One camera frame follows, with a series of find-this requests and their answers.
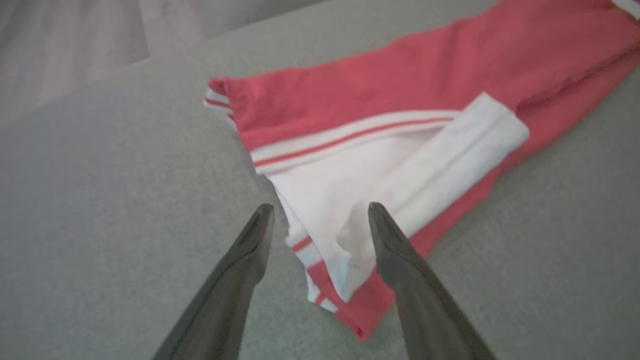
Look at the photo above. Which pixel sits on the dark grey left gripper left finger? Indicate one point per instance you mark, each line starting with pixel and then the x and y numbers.
pixel 230 285

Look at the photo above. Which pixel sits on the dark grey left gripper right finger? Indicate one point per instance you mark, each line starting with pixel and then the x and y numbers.
pixel 415 290

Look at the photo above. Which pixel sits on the red jersey number 23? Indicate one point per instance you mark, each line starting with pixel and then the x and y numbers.
pixel 375 85

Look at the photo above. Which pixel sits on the large grey sofa seat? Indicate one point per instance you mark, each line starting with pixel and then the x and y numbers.
pixel 100 225

